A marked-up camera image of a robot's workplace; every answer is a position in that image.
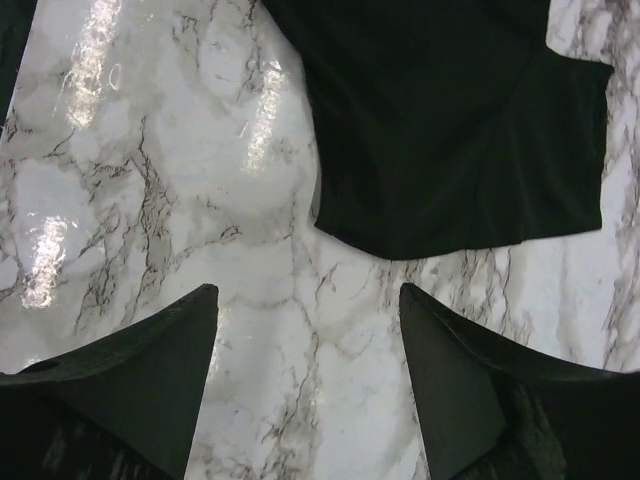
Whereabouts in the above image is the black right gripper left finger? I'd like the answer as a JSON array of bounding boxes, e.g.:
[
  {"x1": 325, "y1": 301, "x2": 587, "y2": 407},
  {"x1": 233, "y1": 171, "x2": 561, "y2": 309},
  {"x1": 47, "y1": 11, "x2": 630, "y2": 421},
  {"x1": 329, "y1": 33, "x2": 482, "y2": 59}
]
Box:
[{"x1": 1, "y1": 284, "x2": 219, "y2": 479}]

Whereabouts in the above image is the black t-shirt garment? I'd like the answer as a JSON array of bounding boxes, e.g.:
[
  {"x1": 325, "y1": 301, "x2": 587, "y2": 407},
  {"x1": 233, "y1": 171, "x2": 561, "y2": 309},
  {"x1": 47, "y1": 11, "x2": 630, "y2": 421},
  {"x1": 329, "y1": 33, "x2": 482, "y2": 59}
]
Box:
[{"x1": 265, "y1": 0, "x2": 613, "y2": 260}]

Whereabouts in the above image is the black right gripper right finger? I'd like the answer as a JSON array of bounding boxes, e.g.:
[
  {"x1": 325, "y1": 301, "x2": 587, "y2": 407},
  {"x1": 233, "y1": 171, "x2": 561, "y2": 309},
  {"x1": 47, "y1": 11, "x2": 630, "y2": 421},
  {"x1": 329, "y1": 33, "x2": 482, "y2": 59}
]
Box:
[{"x1": 399, "y1": 283, "x2": 639, "y2": 479}]

